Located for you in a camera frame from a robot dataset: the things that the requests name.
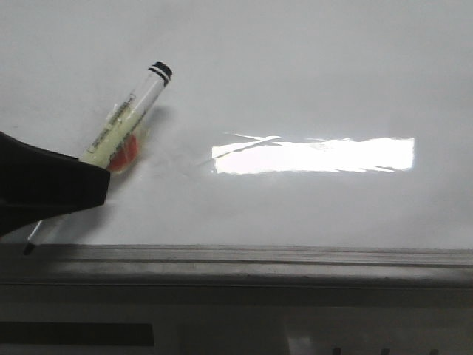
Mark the white black whiteboard marker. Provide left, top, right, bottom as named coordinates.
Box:
left=23, top=62, right=172, bottom=255

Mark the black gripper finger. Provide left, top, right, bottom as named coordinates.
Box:
left=1, top=133, right=111, bottom=236

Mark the white whiteboard with metal frame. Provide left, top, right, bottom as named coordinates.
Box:
left=1, top=1, right=472, bottom=288

